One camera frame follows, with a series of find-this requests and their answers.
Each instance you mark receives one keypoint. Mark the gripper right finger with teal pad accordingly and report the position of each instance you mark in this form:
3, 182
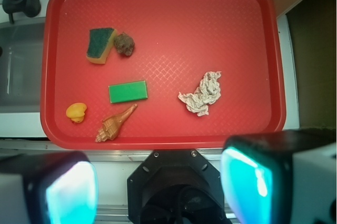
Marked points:
282, 177

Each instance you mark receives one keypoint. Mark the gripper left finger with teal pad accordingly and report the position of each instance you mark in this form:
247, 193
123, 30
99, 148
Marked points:
57, 187

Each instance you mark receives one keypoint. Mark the yellow rubber duck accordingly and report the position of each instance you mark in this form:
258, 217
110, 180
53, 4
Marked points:
76, 112

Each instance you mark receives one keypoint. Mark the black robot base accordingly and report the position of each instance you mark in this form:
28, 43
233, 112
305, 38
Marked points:
176, 186

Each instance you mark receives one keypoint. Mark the golden conch shell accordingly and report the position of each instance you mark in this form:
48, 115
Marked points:
112, 125

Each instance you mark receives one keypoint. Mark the crumpled white paper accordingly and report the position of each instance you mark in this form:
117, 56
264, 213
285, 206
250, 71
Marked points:
207, 93

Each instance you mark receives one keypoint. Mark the green rectangular block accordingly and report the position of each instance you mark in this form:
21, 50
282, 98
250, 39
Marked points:
126, 92

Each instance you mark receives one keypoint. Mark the red plastic tray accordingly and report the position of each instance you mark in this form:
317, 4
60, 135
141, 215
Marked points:
176, 43

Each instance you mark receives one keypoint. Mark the grey sink basin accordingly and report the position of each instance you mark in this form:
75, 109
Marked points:
21, 65

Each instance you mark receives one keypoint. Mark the green and yellow sponge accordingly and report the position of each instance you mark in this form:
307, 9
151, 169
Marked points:
101, 41

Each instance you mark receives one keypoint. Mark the brown rock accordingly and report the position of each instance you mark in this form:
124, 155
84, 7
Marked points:
124, 44

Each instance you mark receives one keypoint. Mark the dark sink faucet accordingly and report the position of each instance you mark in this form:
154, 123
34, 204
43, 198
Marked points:
30, 8

